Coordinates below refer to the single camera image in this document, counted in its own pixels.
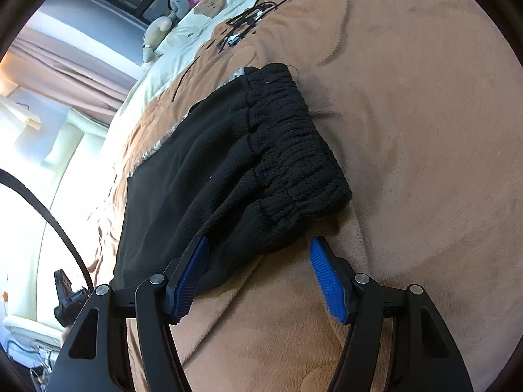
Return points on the beige plush toy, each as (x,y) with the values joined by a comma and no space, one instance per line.
(157,36)

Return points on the brown blanket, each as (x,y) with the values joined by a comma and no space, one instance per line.
(408,130)

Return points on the grey elephant plush toy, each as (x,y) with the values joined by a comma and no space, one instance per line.
(179,6)

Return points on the pink curtain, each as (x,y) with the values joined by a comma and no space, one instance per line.
(73,69)

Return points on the cream sofa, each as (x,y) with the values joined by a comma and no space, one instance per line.
(69,151)

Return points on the black pants with patterned lining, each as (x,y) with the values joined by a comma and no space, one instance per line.
(212,171)

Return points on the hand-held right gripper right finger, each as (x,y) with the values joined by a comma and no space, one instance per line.
(327,277)

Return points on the bear print quilt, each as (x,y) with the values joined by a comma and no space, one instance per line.
(196,20)

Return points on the white hanging garment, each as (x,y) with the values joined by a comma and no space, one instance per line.
(16,114)

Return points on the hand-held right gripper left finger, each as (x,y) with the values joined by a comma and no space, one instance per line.
(190,277)

